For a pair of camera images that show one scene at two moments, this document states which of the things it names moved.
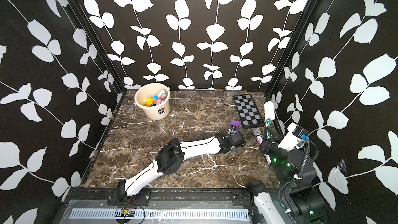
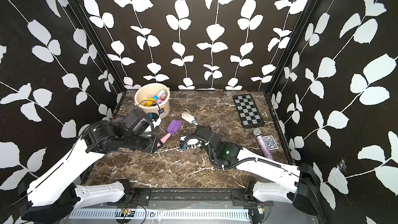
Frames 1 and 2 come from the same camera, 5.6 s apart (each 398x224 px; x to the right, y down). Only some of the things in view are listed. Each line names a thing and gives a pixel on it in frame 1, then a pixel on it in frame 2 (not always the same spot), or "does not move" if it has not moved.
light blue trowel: x=157 y=97 does not move
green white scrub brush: x=269 y=115 → x=189 y=117
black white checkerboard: x=247 y=111 does not move
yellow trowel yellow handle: x=150 y=101 does not move
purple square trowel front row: x=161 y=99 does not move
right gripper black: x=271 y=146 → x=199 y=133
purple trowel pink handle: x=237 y=124 → x=173 y=127
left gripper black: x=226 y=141 → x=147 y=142
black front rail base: x=162 y=197 does not move
